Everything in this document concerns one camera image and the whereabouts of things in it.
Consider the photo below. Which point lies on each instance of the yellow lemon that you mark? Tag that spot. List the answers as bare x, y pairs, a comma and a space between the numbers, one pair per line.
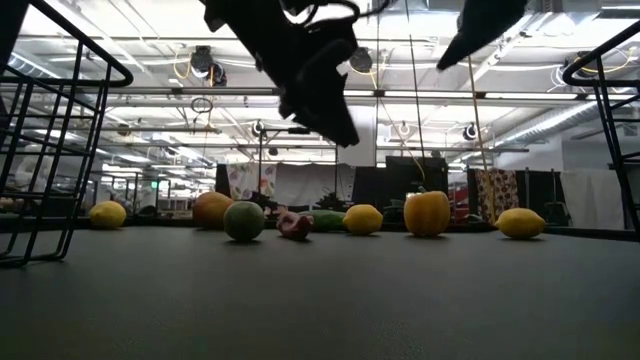
107, 215
520, 223
362, 220

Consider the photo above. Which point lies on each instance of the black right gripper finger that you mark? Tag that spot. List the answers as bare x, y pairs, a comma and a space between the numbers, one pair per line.
475, 35

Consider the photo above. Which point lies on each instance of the white square column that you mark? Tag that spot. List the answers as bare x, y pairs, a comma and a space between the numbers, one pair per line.
370, 130

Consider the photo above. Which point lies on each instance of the silver ventilation duct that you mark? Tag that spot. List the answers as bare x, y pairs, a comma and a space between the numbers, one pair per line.
560, 120

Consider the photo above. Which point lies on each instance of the yellow bell pepper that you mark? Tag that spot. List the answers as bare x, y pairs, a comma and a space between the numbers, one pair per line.
426, 212

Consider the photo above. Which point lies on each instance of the long ceiling light strip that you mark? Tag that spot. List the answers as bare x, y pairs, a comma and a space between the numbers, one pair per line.
430, 94

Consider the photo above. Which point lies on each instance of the floral hanging cloth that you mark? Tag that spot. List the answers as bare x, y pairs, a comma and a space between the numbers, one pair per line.
250, 180

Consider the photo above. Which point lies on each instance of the green cucumber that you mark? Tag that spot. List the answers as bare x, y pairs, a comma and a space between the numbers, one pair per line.
327, 221

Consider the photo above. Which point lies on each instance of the white hanging cloth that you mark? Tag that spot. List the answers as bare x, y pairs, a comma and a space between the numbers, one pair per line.
592, 200
310, 185

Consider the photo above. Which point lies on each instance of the brown patterned hanging cloth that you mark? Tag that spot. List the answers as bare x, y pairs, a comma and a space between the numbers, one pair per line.
500, 187

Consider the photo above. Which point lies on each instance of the black partition panel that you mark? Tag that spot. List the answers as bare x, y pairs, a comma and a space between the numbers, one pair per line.
415, 172
537, 190

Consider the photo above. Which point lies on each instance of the green lime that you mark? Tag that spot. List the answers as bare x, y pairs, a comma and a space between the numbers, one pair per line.
245, 222

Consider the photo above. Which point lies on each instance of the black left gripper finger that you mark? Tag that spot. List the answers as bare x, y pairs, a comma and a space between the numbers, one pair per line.
335, 95
297, 105

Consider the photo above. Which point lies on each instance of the red chili pepper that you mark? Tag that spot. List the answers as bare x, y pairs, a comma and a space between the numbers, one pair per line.
295, 226

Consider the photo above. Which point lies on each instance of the orange red mango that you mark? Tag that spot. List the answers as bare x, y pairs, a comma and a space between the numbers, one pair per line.
210, 210

